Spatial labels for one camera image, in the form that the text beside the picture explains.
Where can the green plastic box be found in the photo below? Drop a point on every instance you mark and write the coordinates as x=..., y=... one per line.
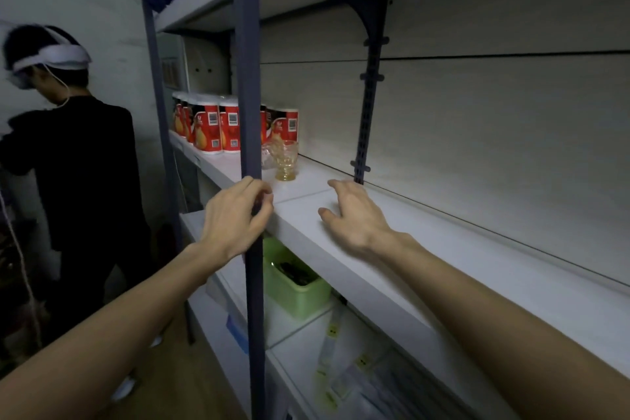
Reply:
x=290, y=289

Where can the white wall box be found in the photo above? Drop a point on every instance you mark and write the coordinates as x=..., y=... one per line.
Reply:
x=206, y=65

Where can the pile of clear packets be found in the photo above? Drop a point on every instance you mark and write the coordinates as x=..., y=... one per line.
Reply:
x=364, y=380

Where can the grey metal shelf post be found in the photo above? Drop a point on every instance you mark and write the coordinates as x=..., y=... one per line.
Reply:
x=247, y=65
x=160, y=104

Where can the blue shelf tag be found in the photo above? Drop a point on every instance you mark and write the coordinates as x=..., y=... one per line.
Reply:
x=237, y=333

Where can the person's left thumb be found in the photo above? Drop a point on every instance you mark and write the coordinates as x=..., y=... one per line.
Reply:
x=265, y=210

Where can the grey metal shelf bracket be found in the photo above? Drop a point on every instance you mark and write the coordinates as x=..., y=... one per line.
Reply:
x=370, y=65

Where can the clear glass cup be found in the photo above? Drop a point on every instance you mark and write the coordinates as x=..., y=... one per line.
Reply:
x=285, y=161

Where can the person's left hand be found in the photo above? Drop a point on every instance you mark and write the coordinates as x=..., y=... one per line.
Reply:
x=229, y=223

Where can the person's right forearm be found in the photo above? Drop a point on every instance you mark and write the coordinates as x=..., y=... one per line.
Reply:
x=497, y=336

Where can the person's right hand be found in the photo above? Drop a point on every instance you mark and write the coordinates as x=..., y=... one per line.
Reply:
x=362, y=225

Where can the white headset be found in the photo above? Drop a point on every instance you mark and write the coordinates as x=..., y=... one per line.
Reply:
x=51, y=58

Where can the row of red snack cans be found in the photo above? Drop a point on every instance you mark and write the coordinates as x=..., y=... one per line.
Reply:
x=209, y=127

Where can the person's right thumb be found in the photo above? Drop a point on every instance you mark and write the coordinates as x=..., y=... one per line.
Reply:
x=329, y=216

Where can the person's left forearm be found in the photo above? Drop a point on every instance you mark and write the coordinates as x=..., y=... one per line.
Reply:
x=108, y=331

